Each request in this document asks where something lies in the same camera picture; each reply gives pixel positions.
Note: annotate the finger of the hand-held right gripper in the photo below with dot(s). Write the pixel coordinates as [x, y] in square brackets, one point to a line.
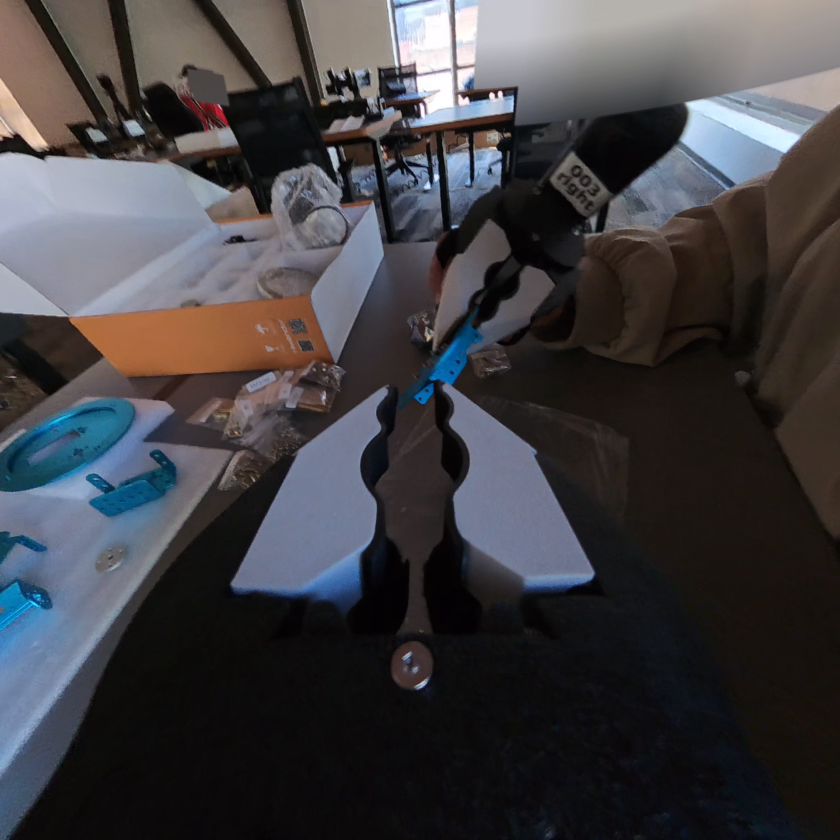
[518, 305]
[466, 275]

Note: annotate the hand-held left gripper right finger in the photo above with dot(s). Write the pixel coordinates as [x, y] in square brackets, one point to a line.
[525, 525]

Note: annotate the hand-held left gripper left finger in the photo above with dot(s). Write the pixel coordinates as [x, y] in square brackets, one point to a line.
[308, 525]

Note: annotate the blue round plate with bracket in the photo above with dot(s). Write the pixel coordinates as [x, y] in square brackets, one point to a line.
[453, 358]

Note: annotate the person's right forearm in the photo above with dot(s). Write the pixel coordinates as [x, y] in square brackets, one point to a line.
[656, 282]

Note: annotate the person's right hand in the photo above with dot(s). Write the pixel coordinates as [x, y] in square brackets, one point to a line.
[438, 282]

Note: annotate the crinkled silver foil bag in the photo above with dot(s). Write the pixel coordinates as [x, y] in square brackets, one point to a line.
[420, 328]

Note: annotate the clear plastic bag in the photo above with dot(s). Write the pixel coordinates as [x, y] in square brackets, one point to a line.
[577, 433]

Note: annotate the pile of small hardware bags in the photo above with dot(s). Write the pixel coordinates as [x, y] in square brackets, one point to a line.
[289, 394]

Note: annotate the bubble-wrapped black item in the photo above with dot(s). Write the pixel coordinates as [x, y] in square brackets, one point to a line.
[305, 203]

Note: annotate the small silver round hub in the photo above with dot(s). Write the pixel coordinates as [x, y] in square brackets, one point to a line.
[111, 559]

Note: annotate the large paned window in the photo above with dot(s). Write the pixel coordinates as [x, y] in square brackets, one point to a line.
[426, 39]

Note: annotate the orange and white cardboard box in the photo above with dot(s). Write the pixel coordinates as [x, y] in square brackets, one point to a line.
[197, 334]

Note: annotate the large blue round base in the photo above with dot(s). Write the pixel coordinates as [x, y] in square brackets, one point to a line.
[111, 420]

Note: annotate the black mesh chair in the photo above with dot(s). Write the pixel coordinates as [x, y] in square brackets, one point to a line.
[275, 131]

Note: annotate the person's torso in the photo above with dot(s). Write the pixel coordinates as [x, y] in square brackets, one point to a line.
[807, 262]

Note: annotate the white foam sheet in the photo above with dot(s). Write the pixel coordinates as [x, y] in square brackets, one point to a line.
[65, 656]

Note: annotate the blue long-armed bracket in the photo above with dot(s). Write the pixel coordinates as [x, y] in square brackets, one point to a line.
[131, 495]

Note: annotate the small blue metal bracket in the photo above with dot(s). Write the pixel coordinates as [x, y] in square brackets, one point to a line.
[19, 607]

